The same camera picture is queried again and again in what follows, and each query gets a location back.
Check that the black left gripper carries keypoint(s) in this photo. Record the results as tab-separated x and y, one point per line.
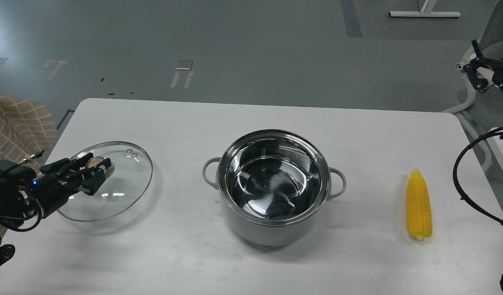
85	174

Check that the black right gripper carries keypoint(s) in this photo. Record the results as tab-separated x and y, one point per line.
483	72

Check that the glass pot lid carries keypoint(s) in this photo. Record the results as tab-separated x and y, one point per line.
131	176

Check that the yellow corn cob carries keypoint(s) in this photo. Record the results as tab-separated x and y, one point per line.
418	211

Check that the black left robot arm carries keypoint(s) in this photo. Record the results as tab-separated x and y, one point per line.
27	196

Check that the grey-green steel cooking pot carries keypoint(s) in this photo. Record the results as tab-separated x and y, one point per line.
272	184

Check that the white grey office chair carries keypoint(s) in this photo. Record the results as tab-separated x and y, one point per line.
482	111

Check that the white desk leg base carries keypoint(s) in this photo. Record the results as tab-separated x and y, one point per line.
427	10

